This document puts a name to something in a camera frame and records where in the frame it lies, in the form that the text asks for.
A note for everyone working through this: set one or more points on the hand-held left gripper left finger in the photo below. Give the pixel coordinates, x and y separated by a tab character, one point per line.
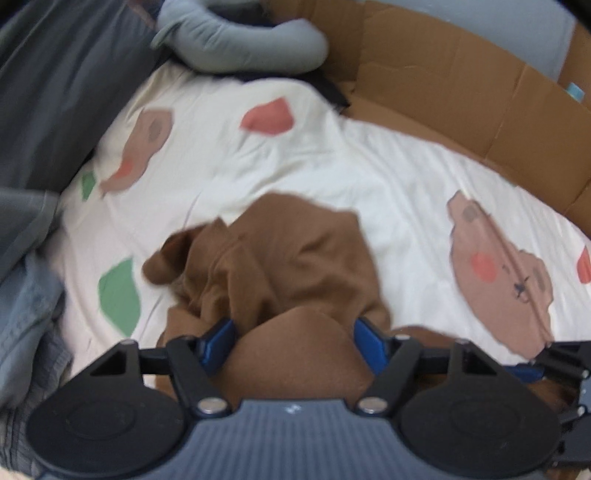
219	341

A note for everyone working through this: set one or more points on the folded cardboard sheet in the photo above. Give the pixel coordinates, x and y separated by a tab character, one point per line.
438	83

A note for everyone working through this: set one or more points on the brown printed t-shirt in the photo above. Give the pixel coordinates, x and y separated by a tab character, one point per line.
295	258

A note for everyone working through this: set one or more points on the light blue bottle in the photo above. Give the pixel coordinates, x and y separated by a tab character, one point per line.
576	91

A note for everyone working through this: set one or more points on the blue-grey denim garment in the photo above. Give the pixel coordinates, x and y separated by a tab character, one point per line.
23	323

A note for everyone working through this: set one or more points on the white printed blanket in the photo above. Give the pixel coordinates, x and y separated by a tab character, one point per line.
392	184

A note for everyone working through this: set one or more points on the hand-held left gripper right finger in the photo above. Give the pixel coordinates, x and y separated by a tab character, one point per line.
369	344

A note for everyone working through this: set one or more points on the dark grey cloth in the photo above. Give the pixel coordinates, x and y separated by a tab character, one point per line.
60	92

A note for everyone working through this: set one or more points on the small black cloth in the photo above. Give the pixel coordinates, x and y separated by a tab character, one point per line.
330	90

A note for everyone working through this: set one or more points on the grey sleeved arm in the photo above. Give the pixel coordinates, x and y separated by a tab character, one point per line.
254	46

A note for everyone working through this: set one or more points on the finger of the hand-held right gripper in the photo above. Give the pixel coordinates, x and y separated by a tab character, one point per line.
568	355
526	373

